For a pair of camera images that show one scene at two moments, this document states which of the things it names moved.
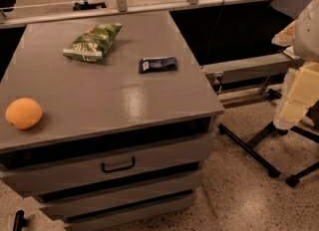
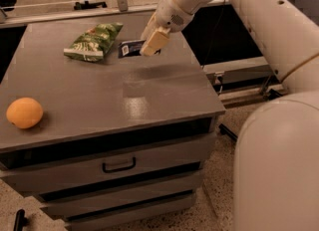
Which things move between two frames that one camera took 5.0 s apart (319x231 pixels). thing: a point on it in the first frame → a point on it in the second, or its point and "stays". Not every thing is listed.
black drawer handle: [119, 168] stays
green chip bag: [92, 45] stays
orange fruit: [24, 113] stays
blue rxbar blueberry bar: [158, 64] → [130, 48]
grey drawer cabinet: [115, 147] stays
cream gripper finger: [300, 91] → [175, 10]
